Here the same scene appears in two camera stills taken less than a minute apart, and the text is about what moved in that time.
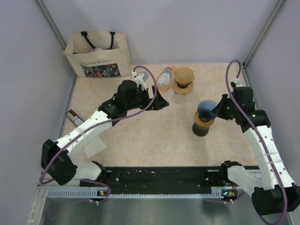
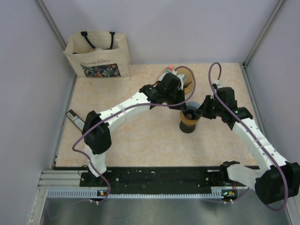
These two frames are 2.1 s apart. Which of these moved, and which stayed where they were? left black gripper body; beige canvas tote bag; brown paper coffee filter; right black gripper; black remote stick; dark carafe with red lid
Moved: left black gripper body; right black gripper; dark carafe with red lid
Stayed: beige canvas tote bag; brown paper coffee filter; black remote stick
